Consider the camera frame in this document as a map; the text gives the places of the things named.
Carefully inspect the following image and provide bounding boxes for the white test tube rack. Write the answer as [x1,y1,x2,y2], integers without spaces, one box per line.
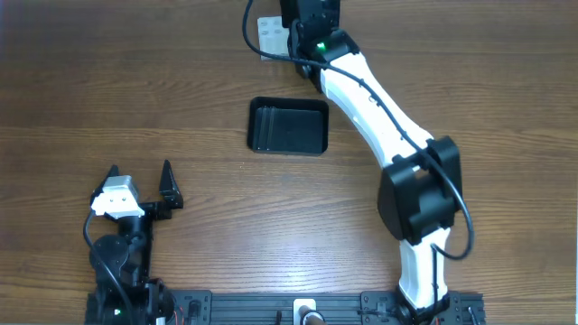
[256,15,293,62]

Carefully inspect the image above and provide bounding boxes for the mounting rail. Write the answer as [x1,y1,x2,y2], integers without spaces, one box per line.
[85,289,487,325]

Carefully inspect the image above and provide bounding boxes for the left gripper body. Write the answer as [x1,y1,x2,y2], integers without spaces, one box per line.
[143,200,173,221]

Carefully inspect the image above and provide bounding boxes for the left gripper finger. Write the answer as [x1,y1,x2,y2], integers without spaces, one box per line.
[158,159,184,210]
[91,163,121,202]

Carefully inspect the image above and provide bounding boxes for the black cable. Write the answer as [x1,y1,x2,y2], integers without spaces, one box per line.
[82,209,136,325]
[241,0,475,262]

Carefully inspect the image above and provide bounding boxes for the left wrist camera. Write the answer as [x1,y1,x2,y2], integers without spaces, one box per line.
[89,174,145,221]

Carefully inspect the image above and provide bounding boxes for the black tray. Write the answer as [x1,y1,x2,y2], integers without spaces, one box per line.
[247,96,330,157]

